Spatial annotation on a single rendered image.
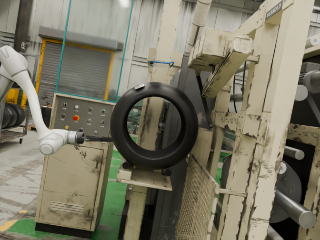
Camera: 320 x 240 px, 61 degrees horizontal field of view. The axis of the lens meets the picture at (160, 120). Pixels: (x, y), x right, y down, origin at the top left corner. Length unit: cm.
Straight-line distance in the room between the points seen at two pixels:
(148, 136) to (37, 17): 1057
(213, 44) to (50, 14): 1089
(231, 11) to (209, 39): 1048
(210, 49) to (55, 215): 200
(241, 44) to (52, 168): 191
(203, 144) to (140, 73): 914
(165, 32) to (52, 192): 170
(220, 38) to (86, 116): 147
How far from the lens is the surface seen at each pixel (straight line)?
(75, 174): 262
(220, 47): 158
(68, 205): 273
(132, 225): 233
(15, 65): 191
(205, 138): 211
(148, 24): 1146
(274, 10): 160
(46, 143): 174
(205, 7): 257
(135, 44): 1129
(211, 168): 217
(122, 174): 182
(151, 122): 213
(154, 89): 173
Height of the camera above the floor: 132
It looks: 3 degrees down
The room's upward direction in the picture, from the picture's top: 10 degrees clockwise
